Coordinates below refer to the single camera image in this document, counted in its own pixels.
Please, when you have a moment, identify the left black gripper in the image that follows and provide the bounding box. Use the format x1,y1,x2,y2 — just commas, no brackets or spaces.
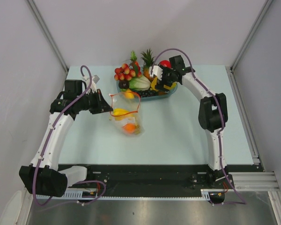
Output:
77,89,113,114

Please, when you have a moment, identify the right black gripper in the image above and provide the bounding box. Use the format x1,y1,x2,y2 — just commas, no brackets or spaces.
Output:
155,65,176,94

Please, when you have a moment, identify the yellow bell pepper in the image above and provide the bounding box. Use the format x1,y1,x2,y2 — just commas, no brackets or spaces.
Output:
150,77,172,92

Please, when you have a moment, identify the yellow banana bunch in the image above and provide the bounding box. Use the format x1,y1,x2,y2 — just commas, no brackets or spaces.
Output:
113,108,130,117

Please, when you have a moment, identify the clear zip top bag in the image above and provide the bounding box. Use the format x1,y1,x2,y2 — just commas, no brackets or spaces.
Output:
109,92,143,136

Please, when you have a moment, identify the orange fruit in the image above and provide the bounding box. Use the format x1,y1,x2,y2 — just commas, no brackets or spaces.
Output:
122,123,137,134

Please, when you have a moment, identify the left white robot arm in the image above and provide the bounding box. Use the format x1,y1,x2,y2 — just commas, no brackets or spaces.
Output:
19,77,112,197

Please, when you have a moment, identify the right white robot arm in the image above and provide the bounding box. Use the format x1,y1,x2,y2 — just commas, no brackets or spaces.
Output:
149,55,228,188

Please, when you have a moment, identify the teal plastic fruit tray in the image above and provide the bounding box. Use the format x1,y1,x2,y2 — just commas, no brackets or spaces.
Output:
116,81,177,101

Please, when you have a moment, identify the dark blue grape bunch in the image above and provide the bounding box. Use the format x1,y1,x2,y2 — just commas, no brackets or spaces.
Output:
135,90,158,98

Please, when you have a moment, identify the red apple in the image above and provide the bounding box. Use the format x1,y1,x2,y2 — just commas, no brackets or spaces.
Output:
159,60,171,68

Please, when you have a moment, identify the yellow mango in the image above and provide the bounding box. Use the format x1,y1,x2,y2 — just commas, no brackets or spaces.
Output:
123,89,134,99

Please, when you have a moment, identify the small pineapple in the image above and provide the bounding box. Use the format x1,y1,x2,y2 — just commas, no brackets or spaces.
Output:
141,48,155,81

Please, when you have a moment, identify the dark purple mangosteen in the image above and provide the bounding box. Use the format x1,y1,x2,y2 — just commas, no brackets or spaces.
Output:
118,80,129,90

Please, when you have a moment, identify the red strawberry cluster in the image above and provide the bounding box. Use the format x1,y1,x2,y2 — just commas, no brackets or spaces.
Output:
114,62,142,81

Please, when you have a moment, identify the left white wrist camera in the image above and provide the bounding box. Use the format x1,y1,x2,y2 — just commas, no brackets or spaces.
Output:
82,75,100,94

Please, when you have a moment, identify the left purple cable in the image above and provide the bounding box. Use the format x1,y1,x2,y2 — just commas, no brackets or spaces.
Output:
32,65,107,213

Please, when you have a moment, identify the white slotted cable duct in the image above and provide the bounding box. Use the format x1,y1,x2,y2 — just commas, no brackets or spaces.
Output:
34,189,225,201

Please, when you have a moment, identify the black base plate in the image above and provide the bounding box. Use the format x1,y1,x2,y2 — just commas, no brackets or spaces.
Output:
58,164,235,198

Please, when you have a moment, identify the left aluminium frame post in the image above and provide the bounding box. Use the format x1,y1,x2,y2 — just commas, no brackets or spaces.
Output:
25,0,69,75

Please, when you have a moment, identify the aluminium frame post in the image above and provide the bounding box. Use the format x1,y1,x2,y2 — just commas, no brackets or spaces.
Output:
25,0,69,75
230,0,274,72

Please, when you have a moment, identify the aluminium front rail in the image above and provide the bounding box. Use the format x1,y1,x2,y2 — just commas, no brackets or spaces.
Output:
24,171,281,191

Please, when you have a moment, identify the right aluminium frame post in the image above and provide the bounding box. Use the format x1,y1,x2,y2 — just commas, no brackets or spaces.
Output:
230,0,274,72

